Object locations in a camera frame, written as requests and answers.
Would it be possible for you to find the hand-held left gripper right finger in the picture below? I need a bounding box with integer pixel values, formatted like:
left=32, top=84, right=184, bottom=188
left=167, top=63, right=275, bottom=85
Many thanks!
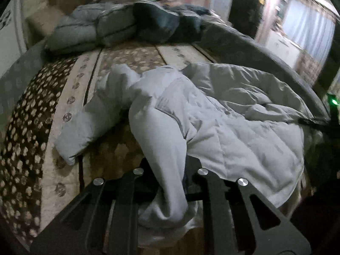
left=183, top=155, right=312, bottom=255

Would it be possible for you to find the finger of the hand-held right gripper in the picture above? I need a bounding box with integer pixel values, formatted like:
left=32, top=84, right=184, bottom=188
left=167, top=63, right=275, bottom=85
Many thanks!
left=298, top=117, right=330, bottom=131

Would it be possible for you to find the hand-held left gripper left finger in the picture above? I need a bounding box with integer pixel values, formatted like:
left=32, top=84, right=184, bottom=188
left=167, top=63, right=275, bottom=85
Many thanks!
left=30, top=157, right=160, bottom=255

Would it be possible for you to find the white padded jacket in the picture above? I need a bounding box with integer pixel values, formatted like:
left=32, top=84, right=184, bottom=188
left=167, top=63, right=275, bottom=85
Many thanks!
left=54, top=63, right=310, bottom=230

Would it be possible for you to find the grey patterned bed cover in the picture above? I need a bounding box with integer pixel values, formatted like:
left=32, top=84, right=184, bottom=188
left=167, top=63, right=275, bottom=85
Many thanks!
left=0, top=14, right=331, bottom=128

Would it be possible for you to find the light window curtain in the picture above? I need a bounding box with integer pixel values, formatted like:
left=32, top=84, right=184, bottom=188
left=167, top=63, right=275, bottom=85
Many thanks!
left=283, top=0, right=336, bottom=51

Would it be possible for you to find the floral patterned blanket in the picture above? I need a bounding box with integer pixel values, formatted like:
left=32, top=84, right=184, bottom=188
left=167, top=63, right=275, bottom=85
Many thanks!
left=0, top=42, right=213, bottom=245

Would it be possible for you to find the dark wooden door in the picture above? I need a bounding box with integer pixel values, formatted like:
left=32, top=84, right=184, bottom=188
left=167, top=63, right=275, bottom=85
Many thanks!
left=228, top=0, right=267, bottom=39

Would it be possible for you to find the beige pillow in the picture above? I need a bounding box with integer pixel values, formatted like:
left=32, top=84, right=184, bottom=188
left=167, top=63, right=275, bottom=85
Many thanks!
left=26, top=5, right=67, bottom=39

